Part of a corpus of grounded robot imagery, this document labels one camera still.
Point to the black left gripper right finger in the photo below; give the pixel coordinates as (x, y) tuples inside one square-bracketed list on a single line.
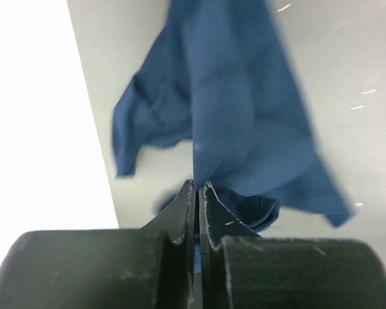
[(240, 269)]

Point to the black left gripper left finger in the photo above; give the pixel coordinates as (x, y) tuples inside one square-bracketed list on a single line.
[(150, 267)]

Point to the navy blue t shirt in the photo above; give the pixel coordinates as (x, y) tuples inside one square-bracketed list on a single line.
[(218, 76)]

